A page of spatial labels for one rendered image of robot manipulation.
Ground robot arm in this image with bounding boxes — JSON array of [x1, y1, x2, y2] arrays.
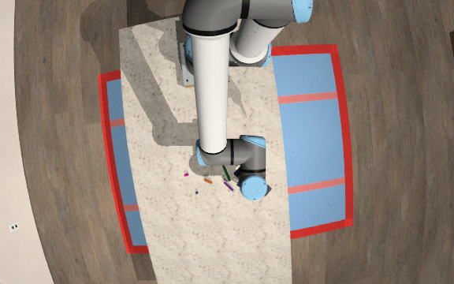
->
[[182, 0, 313, 200]]

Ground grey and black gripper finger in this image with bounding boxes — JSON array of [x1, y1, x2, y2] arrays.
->
[[233, 177, 240, 187]]

